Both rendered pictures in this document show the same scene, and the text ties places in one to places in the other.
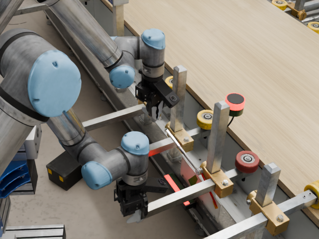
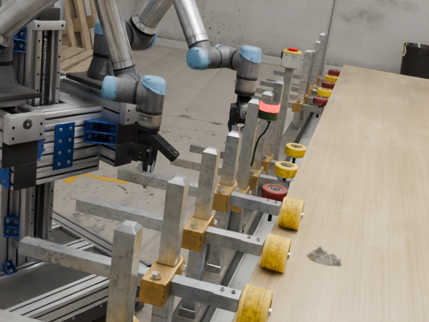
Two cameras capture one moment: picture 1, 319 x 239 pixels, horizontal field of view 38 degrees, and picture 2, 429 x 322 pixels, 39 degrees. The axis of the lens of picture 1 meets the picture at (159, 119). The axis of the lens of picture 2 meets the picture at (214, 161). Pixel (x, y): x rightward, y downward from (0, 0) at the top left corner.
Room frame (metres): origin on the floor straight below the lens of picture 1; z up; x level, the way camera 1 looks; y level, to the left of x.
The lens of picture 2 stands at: (-0.31, -1.35, 1.57)
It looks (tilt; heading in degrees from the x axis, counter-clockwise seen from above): 19 degrees down; 42
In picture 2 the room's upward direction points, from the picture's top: 8 degrees clockwise
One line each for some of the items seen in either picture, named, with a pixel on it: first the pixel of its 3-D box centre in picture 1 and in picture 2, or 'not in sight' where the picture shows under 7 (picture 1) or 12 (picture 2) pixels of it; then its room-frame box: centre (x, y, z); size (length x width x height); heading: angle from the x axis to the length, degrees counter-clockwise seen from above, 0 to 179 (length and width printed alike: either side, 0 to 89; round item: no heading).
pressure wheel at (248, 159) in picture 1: (245, 169); (272, 204); (1.13, -0.31, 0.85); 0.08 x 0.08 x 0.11
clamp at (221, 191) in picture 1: (216, 178); (239, 197); (1.09, -0.20, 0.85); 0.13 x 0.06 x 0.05; 30
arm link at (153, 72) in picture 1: (152, 68); (244, 84); (1.31, 0.03, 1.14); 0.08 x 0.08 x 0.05
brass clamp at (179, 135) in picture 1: (178, 136); (253, 176); (1.31, -0.08, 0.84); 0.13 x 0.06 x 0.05; 30
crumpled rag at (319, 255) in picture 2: not in sight; (324, 254); (0.89, -0.66, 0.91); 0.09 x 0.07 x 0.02; 90
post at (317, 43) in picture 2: not in sight; (311, 79); (2.85, 0.81, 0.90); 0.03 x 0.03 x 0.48; 30
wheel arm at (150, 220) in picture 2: not in sight; (175, 225); (0.62, -0.41, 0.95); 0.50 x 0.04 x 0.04; 120
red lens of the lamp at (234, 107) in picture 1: (235, 101); (269, 106); (1.14, -0.23, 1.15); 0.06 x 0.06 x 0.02
